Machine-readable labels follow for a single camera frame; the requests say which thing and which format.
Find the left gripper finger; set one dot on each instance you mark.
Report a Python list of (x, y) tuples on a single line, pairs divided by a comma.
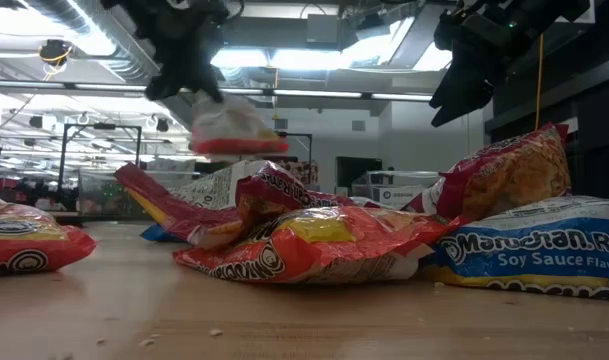
[(210, 89), (164, 87)]

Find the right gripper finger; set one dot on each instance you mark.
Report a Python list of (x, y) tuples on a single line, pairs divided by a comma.
[(471, 100), (456, 75)]

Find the orange chicken ramen pack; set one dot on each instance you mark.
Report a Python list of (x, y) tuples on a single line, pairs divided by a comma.
[(309, 250), (234, 127), (29, 240)]

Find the red beef ramen pack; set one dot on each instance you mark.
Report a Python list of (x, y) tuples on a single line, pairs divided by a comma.
[(209, 192), (509, 175), (284, 190)]

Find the blue soy sauce ramen pack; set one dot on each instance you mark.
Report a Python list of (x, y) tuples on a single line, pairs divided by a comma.
[(534, 250), (159, 234)]

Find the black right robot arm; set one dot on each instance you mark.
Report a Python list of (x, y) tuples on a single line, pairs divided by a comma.
[(559, 20)]

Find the bright ceiling light panel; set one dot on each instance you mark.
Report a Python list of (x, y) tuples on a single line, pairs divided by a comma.
[(14, 30), (304, 57)]

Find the long ceiling light strip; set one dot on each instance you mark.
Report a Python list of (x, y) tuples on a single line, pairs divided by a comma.
[(314, 93)]

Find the black ceiling-mounted device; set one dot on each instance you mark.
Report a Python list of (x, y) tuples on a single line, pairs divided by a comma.
[(54, 51)]

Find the clear plastic bin with label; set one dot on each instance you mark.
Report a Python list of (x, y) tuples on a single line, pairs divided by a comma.
[(399, 195)]

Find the red patterned box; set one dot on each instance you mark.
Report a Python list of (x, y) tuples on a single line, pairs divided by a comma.
[(304, 172)]

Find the grey ceiling box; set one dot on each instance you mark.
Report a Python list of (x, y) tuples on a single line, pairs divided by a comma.
[(323, 29)]

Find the noodle crumb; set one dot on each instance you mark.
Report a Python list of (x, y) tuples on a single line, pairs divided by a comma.
[(146, 342), (215, 332)]

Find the ribbed ventilation duct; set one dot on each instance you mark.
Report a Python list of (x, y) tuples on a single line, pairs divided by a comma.
[(126, 67)]

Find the grey wall vent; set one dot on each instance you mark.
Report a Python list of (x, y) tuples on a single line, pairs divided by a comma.
[(280, 124), (358, 125)]

